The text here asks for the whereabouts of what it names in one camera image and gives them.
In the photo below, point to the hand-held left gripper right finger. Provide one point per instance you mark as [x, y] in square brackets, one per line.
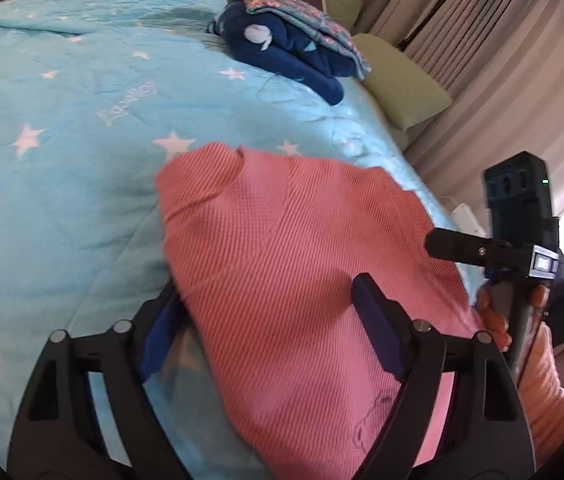
[377, 320]

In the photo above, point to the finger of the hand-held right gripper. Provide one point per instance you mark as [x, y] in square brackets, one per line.
[457, 247]

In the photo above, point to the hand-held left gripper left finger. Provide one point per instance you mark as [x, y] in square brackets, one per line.
[159, 340]

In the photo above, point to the pink long-sleeved shirt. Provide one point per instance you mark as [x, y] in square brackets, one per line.
[287, 260]

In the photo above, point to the person's right forearm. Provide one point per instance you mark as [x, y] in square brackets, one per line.
[552, 395]

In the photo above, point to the person's right hand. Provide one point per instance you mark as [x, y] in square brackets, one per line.
[494, 315]

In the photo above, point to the white power strip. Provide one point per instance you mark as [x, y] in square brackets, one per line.
[467, 217]

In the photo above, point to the beige curtain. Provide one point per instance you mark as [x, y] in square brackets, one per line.
[512, 60]

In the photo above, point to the large green pillow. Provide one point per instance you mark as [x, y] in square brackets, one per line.
[402, 80]

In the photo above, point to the turquoise star blanket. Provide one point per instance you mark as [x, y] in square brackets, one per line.
[62, 110]

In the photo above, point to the folded navy star garment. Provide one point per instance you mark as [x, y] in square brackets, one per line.
[292, 55]

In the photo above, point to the small green pillow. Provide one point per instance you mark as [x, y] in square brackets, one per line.
[342, 2]

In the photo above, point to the folded floral garment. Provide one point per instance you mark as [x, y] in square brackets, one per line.
[307, 12]

